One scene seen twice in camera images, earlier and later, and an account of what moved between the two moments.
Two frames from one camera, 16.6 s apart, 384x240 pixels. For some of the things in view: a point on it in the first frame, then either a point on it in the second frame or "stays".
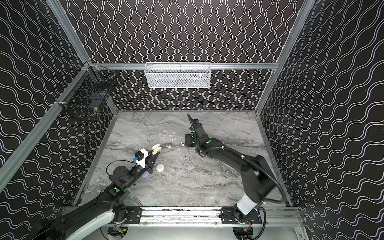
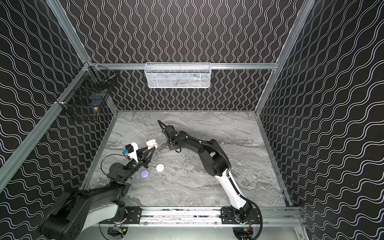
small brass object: (95, 109) stays
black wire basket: (88, 90) stays
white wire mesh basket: (177, 75) stays
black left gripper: (148, 160) to (140, 156)
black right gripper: (196, 128) to (167, 131)
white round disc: (160, 167) stays
